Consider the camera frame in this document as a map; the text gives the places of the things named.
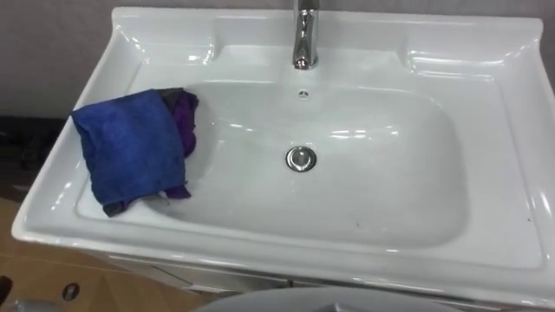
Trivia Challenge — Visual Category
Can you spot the purple cloth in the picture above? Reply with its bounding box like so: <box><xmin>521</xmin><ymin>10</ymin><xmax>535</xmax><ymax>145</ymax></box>
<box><xmin>101</xmin><ymin>87</ymin><xmax>201</xmax><ymax>218</ymax></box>

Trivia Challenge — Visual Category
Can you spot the blue microfibre cloth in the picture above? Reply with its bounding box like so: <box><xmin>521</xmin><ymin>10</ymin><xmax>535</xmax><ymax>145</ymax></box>
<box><xmin>70</xmin><ymin>88</ymin><xmax>188</xmax><ymax>207</ymax></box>

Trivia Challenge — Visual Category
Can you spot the chrome drain plug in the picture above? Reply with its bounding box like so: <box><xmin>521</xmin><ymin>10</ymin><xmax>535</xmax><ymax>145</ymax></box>
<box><xmin>284</xmin><ymin>145</ymin><xmax>318</xmax><ymax>173</ymax></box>

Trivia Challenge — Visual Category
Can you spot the white washbasin vanity cabinet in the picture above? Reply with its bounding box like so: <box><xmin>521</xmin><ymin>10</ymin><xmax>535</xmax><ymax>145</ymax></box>
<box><xmin>10</xmin><ymin>5</ymin><xmax>555</xmax><ymax>311</ymax></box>

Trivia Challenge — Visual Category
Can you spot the chrome faucet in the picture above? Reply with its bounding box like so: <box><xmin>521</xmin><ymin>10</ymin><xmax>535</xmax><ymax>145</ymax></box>
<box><xmin>291</xmin><ymin>0</ymin><xmax>322</xmax><ymax>71</ymax></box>

